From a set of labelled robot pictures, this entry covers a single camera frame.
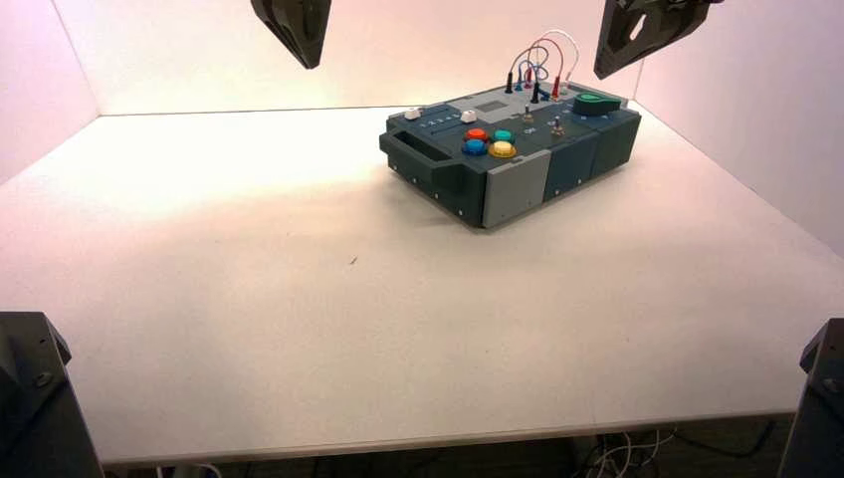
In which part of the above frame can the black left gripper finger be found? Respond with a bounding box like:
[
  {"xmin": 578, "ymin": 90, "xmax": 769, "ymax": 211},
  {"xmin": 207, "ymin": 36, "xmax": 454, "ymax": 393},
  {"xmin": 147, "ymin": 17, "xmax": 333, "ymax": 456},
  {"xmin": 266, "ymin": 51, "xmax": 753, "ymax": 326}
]
[
  {"xmin": 250, "ymin": 0, "xmax": 309, "ymax": 70},
  {"xmin": 301, "ymin": 0, "xmax": 333, "ymax": 71}
]

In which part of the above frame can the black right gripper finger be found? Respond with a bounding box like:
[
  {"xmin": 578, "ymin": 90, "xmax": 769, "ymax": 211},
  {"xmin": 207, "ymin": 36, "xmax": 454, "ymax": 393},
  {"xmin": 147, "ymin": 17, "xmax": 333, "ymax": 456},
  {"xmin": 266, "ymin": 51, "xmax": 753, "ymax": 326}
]
[
  {"xmin": 593, "ymin": 0, "xmax": 710, "ymax": 81},
  {"xmin": 626, "ymin": 0, "xmax": 727, "ymax": 15}
]

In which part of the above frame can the green rotary knob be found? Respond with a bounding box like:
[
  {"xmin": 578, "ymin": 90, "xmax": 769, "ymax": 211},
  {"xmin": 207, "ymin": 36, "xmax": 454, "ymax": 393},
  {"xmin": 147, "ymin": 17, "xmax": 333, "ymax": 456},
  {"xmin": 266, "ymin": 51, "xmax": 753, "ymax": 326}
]
[{"xmin": 571, "ymin": 93, "xmax": 623, "ymax": 119}]

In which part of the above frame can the dark teal grey task box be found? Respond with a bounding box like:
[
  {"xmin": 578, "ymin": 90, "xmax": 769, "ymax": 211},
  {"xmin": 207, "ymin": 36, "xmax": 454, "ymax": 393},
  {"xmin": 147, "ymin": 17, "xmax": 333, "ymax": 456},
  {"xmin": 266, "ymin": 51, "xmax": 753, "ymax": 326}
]
[{"xmin": 378, "ymin": 82, "xmax": 643, "ymax": 230}]

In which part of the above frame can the white jumper wire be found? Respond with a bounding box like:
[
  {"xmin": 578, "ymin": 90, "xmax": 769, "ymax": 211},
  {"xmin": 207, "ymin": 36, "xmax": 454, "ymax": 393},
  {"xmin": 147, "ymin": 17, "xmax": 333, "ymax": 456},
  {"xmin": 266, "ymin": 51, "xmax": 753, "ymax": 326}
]
[{"xmin": 534, "ymin": 29, "xmax": 581, "ymax": 94}]

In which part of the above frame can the red jumper wire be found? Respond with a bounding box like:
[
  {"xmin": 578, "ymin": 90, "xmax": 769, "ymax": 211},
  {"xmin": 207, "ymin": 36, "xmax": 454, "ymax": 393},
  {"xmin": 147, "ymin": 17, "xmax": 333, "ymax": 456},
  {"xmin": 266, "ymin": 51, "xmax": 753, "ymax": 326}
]
[{"xmin": 526, "ymin": 37, "xmax": 566, "ymax": 101}]

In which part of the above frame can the blue jumper wire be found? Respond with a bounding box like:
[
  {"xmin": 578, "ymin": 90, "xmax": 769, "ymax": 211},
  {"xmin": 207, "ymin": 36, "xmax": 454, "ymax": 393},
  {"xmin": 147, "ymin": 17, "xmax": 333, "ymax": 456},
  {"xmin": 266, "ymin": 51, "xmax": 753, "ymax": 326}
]
[{"xmin": 515, "ymin": 59, "xmax": 551, "ymax": 102}]

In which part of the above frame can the grey jumper wire black plug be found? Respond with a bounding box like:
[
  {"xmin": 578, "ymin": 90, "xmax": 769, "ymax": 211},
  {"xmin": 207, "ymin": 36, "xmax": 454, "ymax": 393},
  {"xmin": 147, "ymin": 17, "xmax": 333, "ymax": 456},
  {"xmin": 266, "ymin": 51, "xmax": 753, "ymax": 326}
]
[{"xmin": 505, "ymin": 46, "xmax": 548, "ymax": 95}]

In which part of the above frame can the white cable bundle under table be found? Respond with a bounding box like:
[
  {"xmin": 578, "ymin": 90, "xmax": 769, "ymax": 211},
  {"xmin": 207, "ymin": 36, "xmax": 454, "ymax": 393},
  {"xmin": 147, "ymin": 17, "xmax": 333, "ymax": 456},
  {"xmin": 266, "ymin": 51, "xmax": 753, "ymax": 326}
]
[{"xmin": 579, "ymin": 429, "xmax": 677, "ymax": 478}]

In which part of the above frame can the black cable under table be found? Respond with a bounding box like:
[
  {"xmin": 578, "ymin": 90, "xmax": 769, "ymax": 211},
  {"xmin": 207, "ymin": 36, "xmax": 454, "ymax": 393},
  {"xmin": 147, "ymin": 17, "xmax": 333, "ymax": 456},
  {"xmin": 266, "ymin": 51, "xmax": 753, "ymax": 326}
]
[{"xmin": 672, "ymin": 419, "xmax": 776, "ymax": 460}]

